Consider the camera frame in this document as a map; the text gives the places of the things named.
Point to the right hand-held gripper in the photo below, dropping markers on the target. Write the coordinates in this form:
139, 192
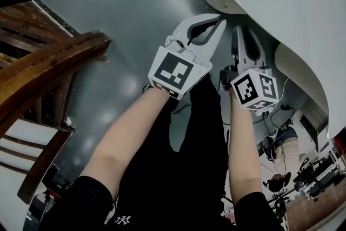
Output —
255, 89

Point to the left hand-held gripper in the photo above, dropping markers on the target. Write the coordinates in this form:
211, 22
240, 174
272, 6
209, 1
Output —
173, 73

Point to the person's right forearm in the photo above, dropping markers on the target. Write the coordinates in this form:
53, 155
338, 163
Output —
243, 148

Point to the person's left forearm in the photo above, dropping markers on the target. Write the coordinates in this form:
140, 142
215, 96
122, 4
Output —
127, 140

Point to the beige table side panel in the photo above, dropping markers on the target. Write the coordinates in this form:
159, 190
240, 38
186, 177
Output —
300, 73

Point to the person's black trousers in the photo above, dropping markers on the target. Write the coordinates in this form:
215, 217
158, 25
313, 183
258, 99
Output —
200, 148

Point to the black tripod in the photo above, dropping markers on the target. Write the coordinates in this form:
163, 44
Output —
281, 203

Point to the brown wooden chair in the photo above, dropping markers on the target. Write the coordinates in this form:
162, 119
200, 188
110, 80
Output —
40, 67

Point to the person's black shirt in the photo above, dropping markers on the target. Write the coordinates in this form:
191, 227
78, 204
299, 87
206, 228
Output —
89, 205

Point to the black camera rig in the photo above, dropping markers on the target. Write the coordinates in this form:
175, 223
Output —
311, 174

